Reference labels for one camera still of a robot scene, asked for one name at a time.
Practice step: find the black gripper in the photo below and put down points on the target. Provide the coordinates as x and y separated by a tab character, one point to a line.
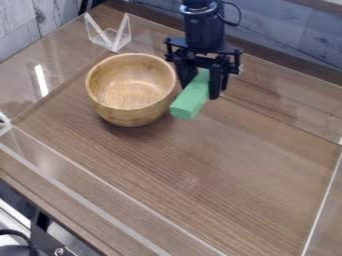
201	48

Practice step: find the green rectangular block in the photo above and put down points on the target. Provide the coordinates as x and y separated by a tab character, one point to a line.
192	97

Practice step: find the wooden bowl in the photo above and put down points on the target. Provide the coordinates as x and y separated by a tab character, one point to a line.
130	88

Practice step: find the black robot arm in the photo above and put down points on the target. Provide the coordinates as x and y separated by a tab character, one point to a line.
200	2

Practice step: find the clear acrylic corner bracket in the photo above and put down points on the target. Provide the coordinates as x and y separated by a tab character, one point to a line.
109	38

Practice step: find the black table leg frame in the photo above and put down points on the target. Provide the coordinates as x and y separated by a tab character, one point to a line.
44	241

